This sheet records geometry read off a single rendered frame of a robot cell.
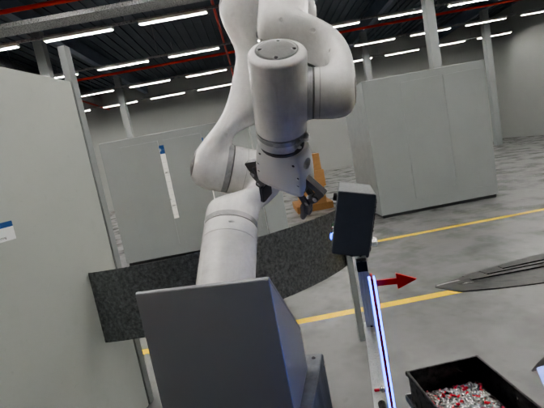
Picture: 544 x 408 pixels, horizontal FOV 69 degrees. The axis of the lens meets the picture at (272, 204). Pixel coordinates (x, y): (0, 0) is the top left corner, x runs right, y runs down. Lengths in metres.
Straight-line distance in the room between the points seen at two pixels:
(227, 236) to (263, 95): 0.34
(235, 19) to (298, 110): 0.43
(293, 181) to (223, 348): 0.31
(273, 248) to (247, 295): 1.62
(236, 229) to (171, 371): 0.29
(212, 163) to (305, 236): 1.56
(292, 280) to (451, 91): 5.36
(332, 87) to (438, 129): 6.50
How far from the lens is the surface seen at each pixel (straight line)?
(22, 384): 2.06
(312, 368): 0.92
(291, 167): 0.66
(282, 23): 0.70
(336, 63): 0.61
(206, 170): 0.94
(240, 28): 0.98
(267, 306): 0.68
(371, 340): 1.15
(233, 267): 0.78
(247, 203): 0.87
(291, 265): 2.38
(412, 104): 6.93
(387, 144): 6.76
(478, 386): 1.02
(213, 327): 0.72
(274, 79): 0.56
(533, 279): 0.59
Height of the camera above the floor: 1.39
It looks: 7 degrees down
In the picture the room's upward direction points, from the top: 11 degrees counter-clockwise
